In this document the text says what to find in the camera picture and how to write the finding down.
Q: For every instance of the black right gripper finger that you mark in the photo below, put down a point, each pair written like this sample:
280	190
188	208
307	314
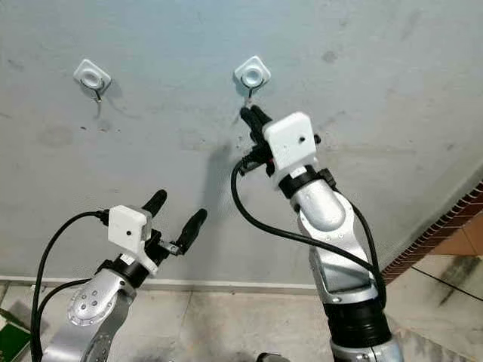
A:
263	122
249	127

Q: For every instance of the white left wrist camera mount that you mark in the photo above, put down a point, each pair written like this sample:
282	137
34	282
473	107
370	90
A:
128	230

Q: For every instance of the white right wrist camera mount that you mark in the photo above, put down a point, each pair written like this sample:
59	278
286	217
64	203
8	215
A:
290	142

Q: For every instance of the green white cardboard box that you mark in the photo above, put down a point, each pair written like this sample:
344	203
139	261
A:
11	343

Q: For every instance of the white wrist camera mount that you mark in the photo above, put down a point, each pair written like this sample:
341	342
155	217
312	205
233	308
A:
290	142
128	230

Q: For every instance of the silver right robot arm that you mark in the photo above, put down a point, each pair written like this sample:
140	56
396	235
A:
321	211

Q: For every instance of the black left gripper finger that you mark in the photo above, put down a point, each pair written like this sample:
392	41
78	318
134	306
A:
192	226
155	202

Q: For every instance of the white adhesive wall hook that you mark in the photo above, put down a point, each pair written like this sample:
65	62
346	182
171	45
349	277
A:
252	73
92	76

